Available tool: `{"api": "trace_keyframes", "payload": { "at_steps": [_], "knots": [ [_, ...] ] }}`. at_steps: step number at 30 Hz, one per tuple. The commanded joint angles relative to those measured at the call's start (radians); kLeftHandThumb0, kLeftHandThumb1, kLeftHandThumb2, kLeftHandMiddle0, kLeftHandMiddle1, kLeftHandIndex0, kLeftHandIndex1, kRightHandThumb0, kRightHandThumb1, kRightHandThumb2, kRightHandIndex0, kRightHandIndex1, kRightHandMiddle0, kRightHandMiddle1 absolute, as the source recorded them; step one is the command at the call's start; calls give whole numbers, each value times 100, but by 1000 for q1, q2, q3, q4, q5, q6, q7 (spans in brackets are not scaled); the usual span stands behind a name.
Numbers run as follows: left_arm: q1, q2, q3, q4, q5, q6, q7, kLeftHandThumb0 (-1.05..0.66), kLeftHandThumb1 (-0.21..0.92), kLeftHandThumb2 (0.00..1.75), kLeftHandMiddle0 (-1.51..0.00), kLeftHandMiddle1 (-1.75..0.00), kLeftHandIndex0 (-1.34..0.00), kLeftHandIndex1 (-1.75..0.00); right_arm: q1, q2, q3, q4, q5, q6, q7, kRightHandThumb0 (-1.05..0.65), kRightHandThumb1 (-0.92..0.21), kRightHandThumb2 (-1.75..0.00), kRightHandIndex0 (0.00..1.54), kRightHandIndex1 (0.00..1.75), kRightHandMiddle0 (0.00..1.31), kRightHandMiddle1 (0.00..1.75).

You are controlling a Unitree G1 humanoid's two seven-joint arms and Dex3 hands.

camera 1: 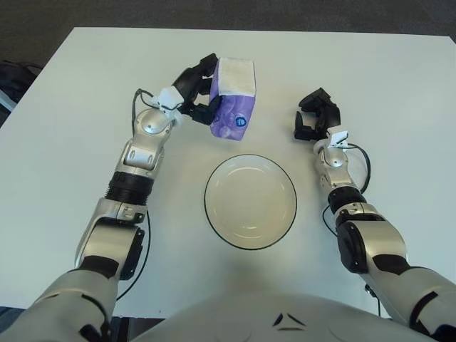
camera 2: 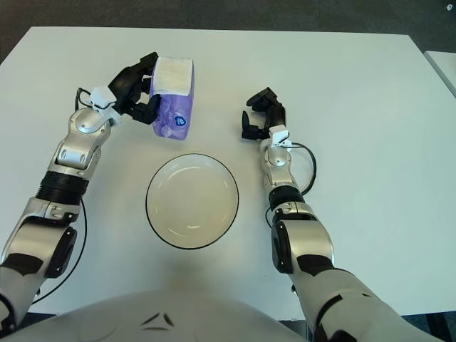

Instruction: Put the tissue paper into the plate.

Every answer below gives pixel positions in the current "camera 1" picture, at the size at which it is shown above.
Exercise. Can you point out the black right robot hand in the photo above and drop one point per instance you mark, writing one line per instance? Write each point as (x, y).
(326, 121)

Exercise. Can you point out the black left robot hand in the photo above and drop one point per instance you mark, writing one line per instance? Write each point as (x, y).
(194, 87)

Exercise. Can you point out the purple tissue paper pack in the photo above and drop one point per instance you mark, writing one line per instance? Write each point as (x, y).
(235, 103)

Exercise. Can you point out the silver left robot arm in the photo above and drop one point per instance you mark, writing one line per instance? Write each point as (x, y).
(139, 149)

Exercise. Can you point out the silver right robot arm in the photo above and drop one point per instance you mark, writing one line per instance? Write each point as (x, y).
(370, 242)

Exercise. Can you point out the white plate with black rim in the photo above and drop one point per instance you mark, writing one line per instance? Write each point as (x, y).
(249, 201)

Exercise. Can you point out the black bag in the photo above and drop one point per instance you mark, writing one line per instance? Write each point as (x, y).
(10, 85)

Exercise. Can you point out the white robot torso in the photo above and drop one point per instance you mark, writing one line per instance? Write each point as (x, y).
(231, 317)

